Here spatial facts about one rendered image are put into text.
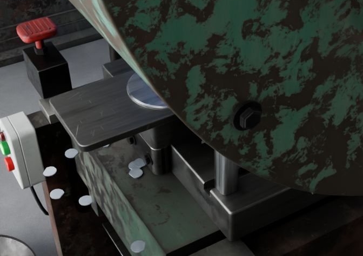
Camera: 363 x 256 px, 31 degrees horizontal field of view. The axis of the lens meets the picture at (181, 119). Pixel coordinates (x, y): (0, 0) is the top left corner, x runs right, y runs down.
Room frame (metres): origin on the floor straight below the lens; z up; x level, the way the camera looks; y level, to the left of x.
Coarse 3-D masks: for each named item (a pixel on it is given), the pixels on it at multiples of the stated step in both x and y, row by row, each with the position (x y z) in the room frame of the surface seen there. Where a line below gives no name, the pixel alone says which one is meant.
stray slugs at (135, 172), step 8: (72, 152) 0.84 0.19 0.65; (136, 160) 0.82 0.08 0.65; (48, 168) 0.81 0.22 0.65; (136, 168) 0.80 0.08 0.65; (48, 176) 0.79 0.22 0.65; (136, 176) 0.78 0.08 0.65; (56, 192) 0.75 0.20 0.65; (80, 200) 0.73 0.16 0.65; (88, 200) 0.73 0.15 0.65; (136, 248) 0.63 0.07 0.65
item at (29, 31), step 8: (24, 24) 1.09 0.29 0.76; (32, 24) 1.09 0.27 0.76; (40, 24) 1.09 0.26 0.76; (48, 24) 1.09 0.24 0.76; (24, 32) 1.06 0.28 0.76; (32, 32) 1.06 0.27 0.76; (40, 32) 1.06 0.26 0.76; (48, 32) 1.06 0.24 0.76; (56, 32) 1.07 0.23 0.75; (24, 40) 1.05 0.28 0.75; (32, 40) 1.05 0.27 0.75; (40, 40) 1.06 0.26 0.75; (40, 48) 1.08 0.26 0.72
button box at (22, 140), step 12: (0, 120) 0.97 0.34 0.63; (12, 120) 0.97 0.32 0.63; (24, 120) 0.97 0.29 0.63; (12, 132) 0.93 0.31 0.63; (24, 132) 0.93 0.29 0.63; (12, 144) 0.92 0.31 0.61; (24, 144) 0.93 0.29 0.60; (36, 144) 0.94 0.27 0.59; (12, 156) 0.93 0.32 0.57; (24, 156) 0.92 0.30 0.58; (36, 156) 0.93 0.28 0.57; (24, 168) 0.92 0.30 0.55; (36, 168) 0.93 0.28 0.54; (24, 180) 0.92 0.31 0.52; (36, 180) 0.93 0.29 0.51
